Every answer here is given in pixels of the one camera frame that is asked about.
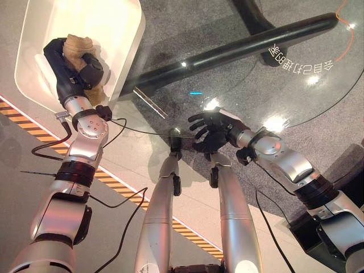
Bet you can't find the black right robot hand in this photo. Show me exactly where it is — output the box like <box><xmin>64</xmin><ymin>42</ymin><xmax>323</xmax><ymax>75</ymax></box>
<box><xmin>187</xmin><ymin>109</ymin><xmax>251</xmax><ymax>154</ymax></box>

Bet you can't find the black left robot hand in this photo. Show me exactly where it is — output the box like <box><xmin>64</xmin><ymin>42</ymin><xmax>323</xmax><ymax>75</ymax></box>
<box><xmin>43</xmin><ymin>38</ymin><xmax>105</xmax><ymax>106</ymax></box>

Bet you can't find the tan cloth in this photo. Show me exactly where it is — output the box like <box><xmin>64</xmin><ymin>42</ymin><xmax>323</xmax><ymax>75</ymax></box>
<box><xmin>62</xmin><ymin>34</ymin><xmax>105</xmax><ymax>106</ymax></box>

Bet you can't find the white plastic basket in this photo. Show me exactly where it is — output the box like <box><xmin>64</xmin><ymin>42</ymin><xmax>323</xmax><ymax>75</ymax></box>
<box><xmin>14</xmin><ymin>0</ymin><xmax>147</xmax><ymax>110</ymax></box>

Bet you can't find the silver right robot leg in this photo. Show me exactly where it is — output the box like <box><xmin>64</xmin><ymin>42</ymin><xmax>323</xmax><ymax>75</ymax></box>
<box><xmin>204</xmin><ymin>151</ymin><xmax>264</xmax><ymax>273</ymax></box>

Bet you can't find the silver robot leg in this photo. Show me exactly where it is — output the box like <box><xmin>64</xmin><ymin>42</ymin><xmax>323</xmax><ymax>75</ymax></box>
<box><xmin>133</xmin><ymin>127</ymin><xmax>183</xmax><ymax>273</ymax></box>
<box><xmin>204</xmin><ymin>151</ymin><xmax>264</xmax><ymax>273</ymax></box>

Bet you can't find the silver left robot leg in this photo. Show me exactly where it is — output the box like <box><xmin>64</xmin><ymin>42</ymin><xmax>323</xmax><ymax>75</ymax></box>
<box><xmin>133</xmin><ymin>127</ymin><xmax>183</xmax><ymax>273</ymax></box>

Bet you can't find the yellow black hazard tape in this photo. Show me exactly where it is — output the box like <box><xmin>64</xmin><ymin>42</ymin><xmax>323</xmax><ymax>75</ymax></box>
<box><xmin>0</xmin><ymin>96</ymin><xmax>225</xmax><ymax>260</ymax></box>

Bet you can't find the black box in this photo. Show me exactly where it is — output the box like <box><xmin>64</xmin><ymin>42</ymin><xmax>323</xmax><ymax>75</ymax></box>
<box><xmin>286</xmin><ymin>212</ymin><xmax>355</xmax><ymax>273</ymax></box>

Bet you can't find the thick black wrist cable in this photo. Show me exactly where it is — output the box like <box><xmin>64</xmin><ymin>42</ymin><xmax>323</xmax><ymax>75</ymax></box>
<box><xmin>30</xmin><ymin>113</ymin><xmax>73</xmax><ymax>162</ymax></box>

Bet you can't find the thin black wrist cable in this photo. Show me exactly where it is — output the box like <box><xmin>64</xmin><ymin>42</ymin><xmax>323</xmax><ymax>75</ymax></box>
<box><xmin>102</xmin><ymin>117</ymin><xmax>128</xmax><ymax>148</ymax></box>

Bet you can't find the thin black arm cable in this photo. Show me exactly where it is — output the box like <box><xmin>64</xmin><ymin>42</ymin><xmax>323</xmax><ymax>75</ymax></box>
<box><xmin>85</xmin><ymin>187</ymin><xmax>149</xmax><ymax>273</ymax></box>
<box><xmin>255</xmin><ymin>189</ymin><xmax>297</xmax><ymax>273</ymax></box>

